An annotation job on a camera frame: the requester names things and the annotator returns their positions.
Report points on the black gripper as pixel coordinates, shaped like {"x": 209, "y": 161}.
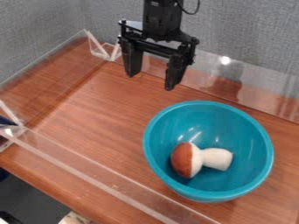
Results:
{"x": 158, "y": 35}

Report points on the blue plastic bowl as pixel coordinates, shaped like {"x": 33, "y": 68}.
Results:
{"x": 233, "y": 148}

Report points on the brown and white toy mushroom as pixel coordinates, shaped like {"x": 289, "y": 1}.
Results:
{"x": 189, "y": 158}

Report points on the clear acrylic left barrier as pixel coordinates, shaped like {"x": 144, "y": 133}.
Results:
{"x": 19, "y": 59}

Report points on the clear acrylic barrier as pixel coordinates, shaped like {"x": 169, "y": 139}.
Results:
{"x": 141, "y": 197}
{"x": 250, "y": 85}
{"x": 19, "y": 59}

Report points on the clear acrylic back barrier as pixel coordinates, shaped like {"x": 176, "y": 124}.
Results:
{"x": 250, "y": 85}

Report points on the clear acrylic front barrier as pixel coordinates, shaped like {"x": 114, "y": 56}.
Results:
{"x": 141, "y": 197}

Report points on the dark blue object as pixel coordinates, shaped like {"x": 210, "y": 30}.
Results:
{"x": 6, "y": 121}

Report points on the clear acrylic corner bracket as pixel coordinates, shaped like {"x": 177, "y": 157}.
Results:
{"x": 103, "y": 50}

